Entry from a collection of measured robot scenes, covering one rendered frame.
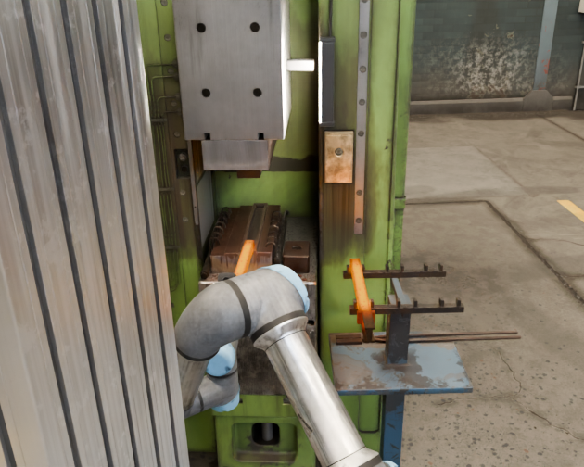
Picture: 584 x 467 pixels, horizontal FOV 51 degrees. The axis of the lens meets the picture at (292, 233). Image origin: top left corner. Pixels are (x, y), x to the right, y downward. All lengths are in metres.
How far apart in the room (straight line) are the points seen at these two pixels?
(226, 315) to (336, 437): 0.29
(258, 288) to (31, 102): 0.76
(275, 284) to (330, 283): 1.03
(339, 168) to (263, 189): 0.50
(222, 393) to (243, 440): 0.94
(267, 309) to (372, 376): 0.79
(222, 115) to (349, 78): 0.41
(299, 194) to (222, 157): 0.60
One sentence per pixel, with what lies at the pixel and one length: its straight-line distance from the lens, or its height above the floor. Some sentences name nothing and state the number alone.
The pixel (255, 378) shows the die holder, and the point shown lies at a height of 0.54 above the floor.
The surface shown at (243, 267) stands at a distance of 1.83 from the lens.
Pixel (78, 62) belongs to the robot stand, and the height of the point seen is 1.79.
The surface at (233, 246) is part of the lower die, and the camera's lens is 2.05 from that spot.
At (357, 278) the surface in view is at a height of 0.99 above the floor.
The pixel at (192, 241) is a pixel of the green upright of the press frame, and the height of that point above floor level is 0.96.
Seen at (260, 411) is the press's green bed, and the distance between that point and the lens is 2.27.
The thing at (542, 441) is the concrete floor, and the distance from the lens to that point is 2.90.
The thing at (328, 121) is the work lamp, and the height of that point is 1.39.
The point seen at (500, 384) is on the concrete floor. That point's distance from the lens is 3.15.
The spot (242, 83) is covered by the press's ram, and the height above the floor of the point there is 1.53.
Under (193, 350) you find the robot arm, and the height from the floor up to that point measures 1.20.
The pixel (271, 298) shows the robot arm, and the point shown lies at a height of 1.28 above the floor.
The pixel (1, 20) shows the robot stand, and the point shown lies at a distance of 0.44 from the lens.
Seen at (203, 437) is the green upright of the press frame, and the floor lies 0.09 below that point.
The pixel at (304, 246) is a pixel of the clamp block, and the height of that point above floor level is 0.98.
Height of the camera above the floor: 1.86
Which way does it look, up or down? 24 degrees down
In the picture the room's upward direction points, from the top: 1 degrees counter-clockwise
